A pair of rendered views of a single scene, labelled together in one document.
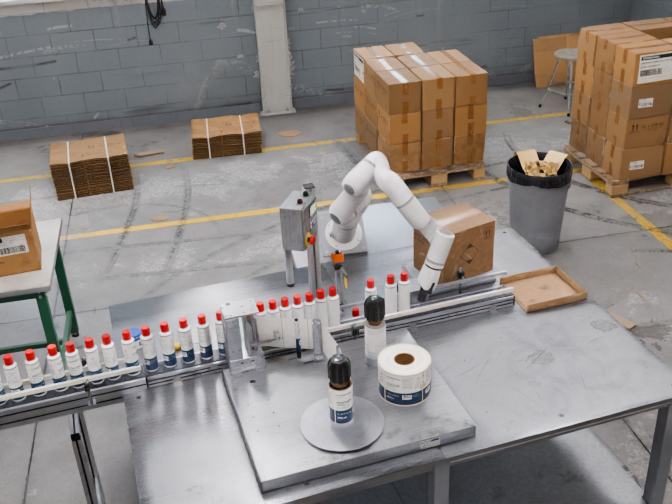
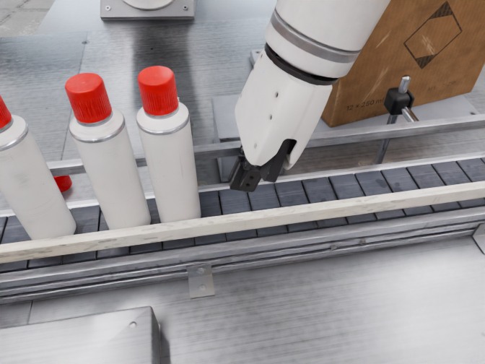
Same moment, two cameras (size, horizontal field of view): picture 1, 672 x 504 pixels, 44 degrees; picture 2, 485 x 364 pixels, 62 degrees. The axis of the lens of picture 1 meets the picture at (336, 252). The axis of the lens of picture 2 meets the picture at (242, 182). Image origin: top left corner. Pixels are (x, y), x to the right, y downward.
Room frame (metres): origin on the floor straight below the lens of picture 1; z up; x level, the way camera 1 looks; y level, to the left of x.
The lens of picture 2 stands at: (2.79, -0.40, 1.28)
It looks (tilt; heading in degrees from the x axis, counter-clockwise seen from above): 47 degrees down; 7
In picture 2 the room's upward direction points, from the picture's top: straight up
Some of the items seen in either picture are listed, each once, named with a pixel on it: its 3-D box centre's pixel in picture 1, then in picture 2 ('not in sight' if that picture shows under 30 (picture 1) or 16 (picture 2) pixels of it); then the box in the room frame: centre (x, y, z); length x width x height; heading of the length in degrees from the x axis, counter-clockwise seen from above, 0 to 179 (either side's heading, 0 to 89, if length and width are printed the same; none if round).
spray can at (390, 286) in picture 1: (390, 296); (111, 165); (3.08, -0.23, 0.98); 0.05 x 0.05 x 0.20
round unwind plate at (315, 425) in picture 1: (342, 422); not in sight; (2.38, 0.01, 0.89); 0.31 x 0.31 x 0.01
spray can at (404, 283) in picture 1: (404, 293); (170, 158); (3.10, -0.29, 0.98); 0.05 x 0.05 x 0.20
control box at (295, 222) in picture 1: (299, 220); not in sight; (3.06, 0.14, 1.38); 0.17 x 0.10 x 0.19; 162
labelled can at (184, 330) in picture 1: (186, 340); not in sight; (2.83, 0.63, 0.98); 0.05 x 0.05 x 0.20
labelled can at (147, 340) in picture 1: (148, 348); not in sight; (2.78, 0.77, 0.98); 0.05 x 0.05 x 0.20
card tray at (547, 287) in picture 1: (542, 288); not in sight; (3.29, -0.94, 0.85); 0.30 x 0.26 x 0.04; 106
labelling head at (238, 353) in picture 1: (242, 335); not in sight; (2.80, 0.39, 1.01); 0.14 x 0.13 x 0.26; 106
